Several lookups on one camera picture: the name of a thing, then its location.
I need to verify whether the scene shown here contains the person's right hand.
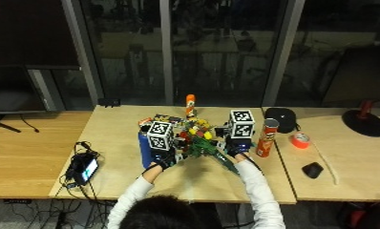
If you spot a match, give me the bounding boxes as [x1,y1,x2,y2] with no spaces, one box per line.
[223,136,255,158]

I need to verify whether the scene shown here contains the person's left hand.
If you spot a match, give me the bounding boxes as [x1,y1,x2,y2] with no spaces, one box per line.
[149,145,178,171]

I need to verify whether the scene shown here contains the blue bottle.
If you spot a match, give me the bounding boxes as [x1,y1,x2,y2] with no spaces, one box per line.
[137,124,155,170]

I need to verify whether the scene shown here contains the artificial flower bouquet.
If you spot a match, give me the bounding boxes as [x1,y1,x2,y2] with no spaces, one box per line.
[175,116,241,177]

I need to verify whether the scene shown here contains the white marker cube on right glove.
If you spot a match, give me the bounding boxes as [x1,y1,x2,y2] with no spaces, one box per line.
[227,109,257,139]

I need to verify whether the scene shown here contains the white marker cube on glove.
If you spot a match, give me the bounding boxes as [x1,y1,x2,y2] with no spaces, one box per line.
[227,109,257,139]
[146,120,175,152]

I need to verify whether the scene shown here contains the white marker cube on left glove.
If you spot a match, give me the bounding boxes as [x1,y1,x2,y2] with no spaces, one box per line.
[146,120,175,152]

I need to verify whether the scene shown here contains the red snack can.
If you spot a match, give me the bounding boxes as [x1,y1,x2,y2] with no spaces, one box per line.
[255,117,281,158]

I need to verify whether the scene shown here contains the colourful snack packet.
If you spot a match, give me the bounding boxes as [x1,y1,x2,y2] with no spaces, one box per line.
[137,114,186,128]

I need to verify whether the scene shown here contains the the person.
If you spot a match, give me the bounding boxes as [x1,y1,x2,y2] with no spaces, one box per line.
[106,145,286,229]

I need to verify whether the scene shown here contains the orange tape roll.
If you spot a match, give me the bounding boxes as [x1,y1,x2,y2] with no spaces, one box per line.
[289,132,311,150]

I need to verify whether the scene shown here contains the orange capped bottle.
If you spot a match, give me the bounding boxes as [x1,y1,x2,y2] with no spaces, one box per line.
[185,94,198,119]

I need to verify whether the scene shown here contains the black computer mouse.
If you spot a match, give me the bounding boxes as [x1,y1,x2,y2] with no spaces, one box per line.
[301,161,325,179]

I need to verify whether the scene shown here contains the small black box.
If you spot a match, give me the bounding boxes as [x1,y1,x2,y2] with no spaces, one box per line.
[95,97,122,109]

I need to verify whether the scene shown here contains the black lamp base with red stem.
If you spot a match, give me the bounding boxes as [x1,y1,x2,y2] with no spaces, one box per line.
[339,98,380,138]

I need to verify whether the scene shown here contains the red and black chair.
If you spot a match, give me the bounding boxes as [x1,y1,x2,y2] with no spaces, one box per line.
[338,196,380,229]

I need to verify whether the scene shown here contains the black recording device with screen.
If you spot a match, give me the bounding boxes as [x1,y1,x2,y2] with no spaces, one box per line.
[65,152,101,187]

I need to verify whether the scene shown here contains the white rope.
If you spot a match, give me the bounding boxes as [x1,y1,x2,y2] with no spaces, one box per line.
[310,140,338,186]

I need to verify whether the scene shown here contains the black cables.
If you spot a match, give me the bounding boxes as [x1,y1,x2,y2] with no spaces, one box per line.
[2,140,114,229]

